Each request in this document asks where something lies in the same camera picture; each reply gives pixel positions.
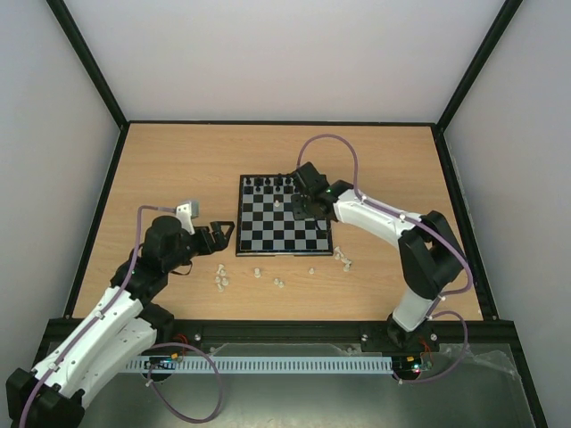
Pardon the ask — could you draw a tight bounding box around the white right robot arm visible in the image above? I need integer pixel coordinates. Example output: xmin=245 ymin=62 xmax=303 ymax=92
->
xmin=289 ymin=162 xmax=473 ymax=350

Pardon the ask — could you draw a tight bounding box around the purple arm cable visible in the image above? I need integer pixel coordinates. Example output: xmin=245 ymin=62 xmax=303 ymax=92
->
xmin=297 ymin=134 xmax=474 ymax=384
xmin=17 ymin=204 xmax=224 ymax=424

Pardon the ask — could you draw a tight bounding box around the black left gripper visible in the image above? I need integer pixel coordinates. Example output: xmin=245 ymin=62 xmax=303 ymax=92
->
xmin=166 ymin=221 xmax=236 ymax=272

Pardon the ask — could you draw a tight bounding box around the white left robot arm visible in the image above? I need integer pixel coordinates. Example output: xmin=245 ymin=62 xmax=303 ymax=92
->
xmin=6 ymin=216 xmax=235 ymax=427

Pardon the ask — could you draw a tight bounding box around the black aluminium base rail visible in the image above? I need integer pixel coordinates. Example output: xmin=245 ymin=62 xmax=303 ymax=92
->
xmin=44 ymin=317 xmax=518 ymax=353

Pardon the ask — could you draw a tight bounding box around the black chess pieces row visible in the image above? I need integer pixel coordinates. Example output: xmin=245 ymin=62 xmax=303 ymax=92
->
xmin=240 ymin=174 xmax=298 ymax=194

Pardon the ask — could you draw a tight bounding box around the black and silver chessboard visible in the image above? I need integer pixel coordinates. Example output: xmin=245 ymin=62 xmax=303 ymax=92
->
xmin=236 ymin=178 xmax=334 ymax=257

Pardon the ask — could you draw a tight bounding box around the white chess bishop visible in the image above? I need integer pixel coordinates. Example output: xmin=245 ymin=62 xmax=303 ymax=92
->
xmin=334 ymin=246 xmax=344 ymax=259

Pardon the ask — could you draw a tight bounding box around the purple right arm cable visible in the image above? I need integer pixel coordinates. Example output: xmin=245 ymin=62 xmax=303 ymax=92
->
xmin=297 ymin=134 xmax=474 ymax=384

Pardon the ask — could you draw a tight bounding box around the light blue slotted cable duct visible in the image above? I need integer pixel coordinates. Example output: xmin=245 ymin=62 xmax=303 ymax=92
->
xmin=120 ymin=356 xmax=393 ymax=375

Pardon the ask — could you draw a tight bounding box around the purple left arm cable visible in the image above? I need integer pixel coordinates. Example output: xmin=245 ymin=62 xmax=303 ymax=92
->
xmin=17 ymin=204 xmax=224 ymax=424

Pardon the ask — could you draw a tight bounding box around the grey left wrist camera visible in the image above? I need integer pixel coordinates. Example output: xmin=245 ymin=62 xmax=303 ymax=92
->
xmin=175 ymin=200 xmax=200 ymax=235

